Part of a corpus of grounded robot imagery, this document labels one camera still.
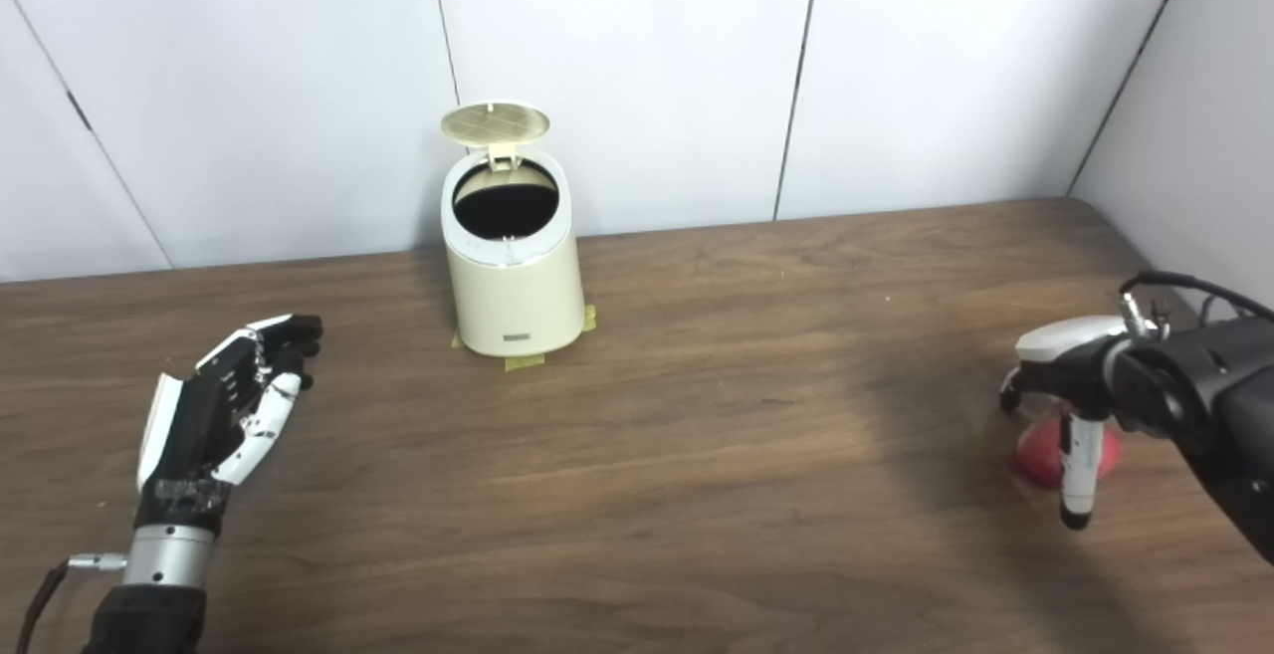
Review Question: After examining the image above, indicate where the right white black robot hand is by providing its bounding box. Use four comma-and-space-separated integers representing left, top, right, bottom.
999, 315, 1131, 532

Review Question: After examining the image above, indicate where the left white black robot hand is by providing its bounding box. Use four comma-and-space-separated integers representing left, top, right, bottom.
134, 314, 324, 536

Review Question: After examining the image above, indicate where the red apple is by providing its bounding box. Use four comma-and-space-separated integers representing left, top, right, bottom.
1013, 405, 1121, 491

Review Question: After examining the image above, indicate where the cream round bin lid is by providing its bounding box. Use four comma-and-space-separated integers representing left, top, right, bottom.
440, 102, 551, 172

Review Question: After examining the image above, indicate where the cream-colored bin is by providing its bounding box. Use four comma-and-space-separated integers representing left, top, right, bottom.
440, 146, 586, 358

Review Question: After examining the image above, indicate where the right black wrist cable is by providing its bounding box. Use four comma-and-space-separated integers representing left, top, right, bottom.
1117, 270, 1274, 336

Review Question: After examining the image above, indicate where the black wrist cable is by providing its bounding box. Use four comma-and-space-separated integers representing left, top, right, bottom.
1117, 270, 1274, 336
15, 553, 130, 654

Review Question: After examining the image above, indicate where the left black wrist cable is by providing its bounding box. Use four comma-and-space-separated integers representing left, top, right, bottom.
15, 553, 130, 654

